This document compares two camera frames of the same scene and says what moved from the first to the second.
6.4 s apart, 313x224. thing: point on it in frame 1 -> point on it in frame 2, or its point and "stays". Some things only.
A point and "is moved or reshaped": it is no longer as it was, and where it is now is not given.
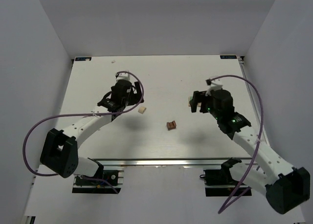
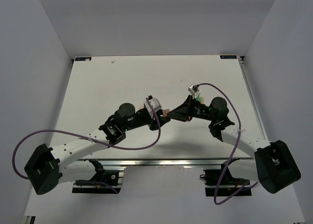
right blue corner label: x=233 y=56 stays
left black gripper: x=136 y=94 -> x=153 y=121
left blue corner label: x=83 y=58 stays
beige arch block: x=142 y=109 is moved or reshaped
